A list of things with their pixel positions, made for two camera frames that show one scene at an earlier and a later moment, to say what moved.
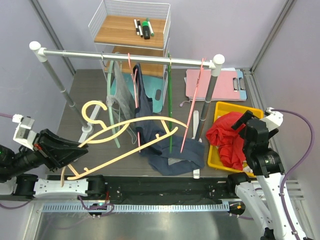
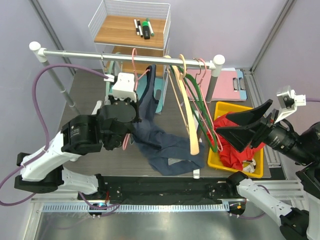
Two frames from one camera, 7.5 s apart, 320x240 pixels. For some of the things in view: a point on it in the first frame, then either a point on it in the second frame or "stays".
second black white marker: [138, 22] stays
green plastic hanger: [170, 101] -> [196, 100]
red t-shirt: [220, 133] stays
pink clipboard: [227, 86] stays
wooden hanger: [107, 132] -> [190, 125]
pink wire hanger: [203, 61] -> [216, 139]
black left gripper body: [52, 158] -> [137, 119]
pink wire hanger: [134, 84] -> [137, 76]
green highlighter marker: [146, 30] stays
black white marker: [137, 31] stays
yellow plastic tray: [214, 161] stays
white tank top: [247, 168] stays
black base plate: [170, 188] stays
